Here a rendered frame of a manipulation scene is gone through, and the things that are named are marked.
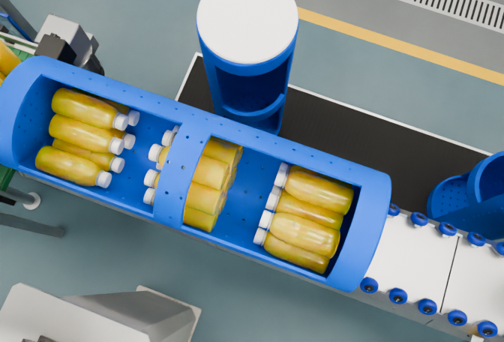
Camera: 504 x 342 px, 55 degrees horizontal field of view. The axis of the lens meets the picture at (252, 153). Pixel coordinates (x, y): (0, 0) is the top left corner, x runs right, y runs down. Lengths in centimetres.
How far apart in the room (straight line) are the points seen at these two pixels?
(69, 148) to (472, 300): 109
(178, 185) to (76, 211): 139
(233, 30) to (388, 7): 147
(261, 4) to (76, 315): 90
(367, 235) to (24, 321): 73
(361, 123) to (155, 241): 107
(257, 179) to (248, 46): 36
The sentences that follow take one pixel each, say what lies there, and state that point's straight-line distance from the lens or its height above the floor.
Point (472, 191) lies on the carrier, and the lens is 180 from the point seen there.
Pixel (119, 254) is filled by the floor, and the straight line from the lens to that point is 229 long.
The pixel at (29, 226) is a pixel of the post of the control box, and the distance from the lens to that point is 208.
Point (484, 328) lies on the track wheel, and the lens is 136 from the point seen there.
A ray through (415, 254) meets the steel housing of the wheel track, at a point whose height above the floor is 93.
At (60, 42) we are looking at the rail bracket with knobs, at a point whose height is 100.
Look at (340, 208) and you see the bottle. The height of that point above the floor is 111.
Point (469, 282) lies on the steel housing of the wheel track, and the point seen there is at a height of 93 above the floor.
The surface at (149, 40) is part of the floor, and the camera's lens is 256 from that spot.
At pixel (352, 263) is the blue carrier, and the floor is 120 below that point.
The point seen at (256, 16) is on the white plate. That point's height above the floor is 104.
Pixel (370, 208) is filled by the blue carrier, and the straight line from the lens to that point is 102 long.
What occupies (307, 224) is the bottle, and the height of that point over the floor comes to 113.
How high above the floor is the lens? 221
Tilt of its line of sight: 75 degrees down
